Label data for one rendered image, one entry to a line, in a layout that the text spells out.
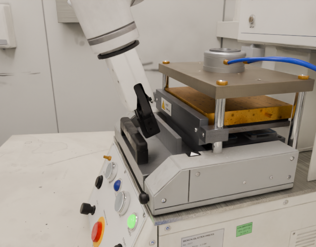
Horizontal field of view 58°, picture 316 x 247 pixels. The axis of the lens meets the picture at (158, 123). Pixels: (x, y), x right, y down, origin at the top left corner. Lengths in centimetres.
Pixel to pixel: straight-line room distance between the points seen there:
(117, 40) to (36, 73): 172
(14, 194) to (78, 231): 26
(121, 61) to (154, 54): 161
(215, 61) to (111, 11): 21
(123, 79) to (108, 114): 169
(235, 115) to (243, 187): 12
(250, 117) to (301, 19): 21
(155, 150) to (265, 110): 21
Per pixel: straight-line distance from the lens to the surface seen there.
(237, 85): 44
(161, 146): 56
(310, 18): 60
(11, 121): 230
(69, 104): 215
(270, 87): 48
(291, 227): 59
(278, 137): 58
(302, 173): 61
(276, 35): 66
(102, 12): 46
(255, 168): 48
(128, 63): 46
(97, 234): 62
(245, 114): 50
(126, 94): 47
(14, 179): 98
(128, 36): 47
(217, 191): 46
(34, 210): 82
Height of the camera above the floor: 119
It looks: 19 degrees down
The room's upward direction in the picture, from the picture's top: straight up
